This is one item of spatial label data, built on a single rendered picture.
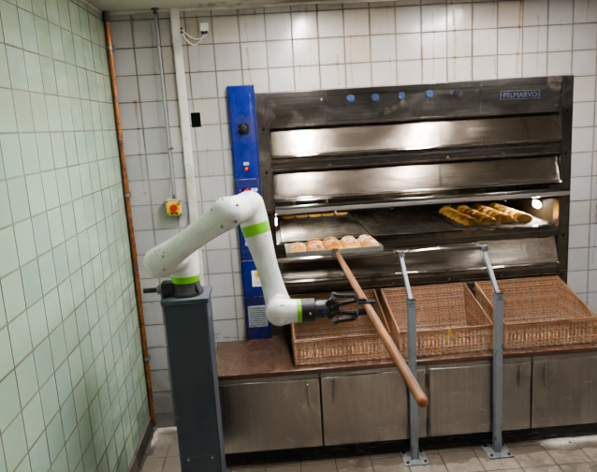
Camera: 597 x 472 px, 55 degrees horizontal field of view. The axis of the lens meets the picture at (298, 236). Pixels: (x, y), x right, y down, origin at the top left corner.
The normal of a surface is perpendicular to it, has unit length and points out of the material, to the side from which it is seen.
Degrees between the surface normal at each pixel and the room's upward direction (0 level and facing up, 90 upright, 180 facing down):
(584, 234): 90
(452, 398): 86
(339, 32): 90
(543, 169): 70
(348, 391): 90
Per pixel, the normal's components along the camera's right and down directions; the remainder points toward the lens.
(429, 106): 0.05, 0.19
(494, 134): 0.03, -0.16
